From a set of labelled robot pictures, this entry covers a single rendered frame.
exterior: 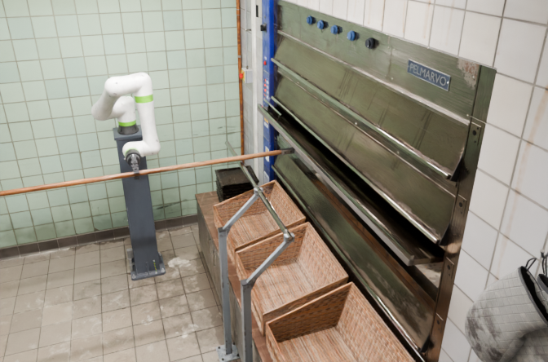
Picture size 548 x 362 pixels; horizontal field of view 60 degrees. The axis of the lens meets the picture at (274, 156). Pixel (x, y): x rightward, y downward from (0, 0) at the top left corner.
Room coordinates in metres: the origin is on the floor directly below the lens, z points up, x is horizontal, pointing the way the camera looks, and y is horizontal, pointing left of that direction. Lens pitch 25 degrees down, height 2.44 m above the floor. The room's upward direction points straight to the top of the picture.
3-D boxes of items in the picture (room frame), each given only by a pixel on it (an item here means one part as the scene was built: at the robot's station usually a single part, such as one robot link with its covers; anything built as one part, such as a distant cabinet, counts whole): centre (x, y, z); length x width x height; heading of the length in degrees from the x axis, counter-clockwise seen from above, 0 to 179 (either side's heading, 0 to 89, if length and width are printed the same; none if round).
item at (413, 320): (2.26, -0.33, 1.02); 1.79 x 0.11 x 0.19; 19
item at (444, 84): (2.27, -0.35, 1.99); 1.80 x 0.08 x 0.21; 19
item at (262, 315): (2.15, -0.08, 0.72); 0.56 x 0.49 x 0.28; 19
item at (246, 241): (2.71, 0.11, 0.72); 0.56 x 0.49 x 0.28; 20
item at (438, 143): (2.26, -0.33, 1.80); 1.79 x 0.11 x 0.19; 19
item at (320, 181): (2.27, -0.35, 1.16); 1.80 x 0.06 x 0.04; 19
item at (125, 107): (3.12, 1.04, 1.36); 0.16 x 0.13 x 0.19; 129
